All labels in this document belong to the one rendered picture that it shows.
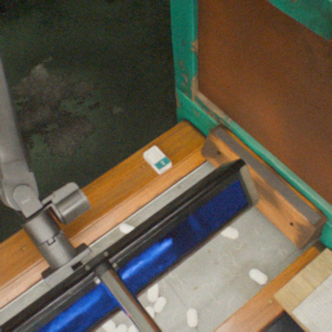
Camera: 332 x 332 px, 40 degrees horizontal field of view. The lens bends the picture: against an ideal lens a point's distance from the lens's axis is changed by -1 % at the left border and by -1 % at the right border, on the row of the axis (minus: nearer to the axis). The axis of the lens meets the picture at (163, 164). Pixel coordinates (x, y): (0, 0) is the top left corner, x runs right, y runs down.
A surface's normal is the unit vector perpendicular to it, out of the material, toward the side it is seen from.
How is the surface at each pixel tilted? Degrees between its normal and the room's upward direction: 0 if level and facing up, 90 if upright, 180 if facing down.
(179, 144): 0
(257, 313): 0
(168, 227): 58
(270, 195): 66
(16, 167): 46
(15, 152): 37
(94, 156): 0
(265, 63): 90
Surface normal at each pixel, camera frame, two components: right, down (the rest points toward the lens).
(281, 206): -0.74, 0.28
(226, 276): -0.07, -0.55
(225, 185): 0.49, 0.25
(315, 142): -0.79, 0.54
